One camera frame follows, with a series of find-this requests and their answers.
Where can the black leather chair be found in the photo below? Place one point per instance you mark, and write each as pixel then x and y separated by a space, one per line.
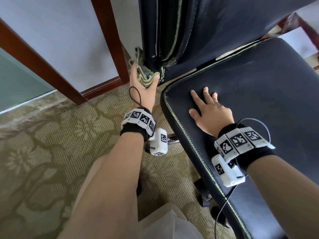
pixel 249 97

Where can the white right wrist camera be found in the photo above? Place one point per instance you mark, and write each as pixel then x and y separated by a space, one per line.
pixel 225 171

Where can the person's right forearm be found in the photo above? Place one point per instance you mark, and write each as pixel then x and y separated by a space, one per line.
pixel 289 196

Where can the green cleaning cloth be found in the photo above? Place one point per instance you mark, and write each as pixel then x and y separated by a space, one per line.
pixel 144 77

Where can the white marker right wristband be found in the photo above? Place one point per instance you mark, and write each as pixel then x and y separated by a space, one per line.
pixel 239 141

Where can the white marker left wristband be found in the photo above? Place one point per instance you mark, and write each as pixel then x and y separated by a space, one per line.
pixel 138 119

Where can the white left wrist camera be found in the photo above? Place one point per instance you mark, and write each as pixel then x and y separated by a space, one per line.
pixel 159 141

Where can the person's left forearm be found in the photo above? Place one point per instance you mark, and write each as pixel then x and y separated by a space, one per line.
pixel 107 191

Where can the white shorts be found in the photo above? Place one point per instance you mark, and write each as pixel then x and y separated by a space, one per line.
pixel 164 224

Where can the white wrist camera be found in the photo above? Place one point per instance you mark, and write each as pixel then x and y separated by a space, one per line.
pixel 159 141
pixel 225 171

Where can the white marker wristband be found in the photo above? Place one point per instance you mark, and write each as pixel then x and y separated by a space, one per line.
pixel 138 119
pixel 239 141

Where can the wooden luggage rack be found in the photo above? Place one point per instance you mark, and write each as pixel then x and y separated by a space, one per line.
pixel 294 22

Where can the frosted glass panel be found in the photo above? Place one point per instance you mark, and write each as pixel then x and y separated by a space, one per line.
pixel 20 84

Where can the person's right hand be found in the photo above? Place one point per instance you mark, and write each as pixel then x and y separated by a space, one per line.
pixel 214 117

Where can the person's left hand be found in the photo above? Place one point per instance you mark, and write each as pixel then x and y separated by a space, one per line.
pixel 144 97

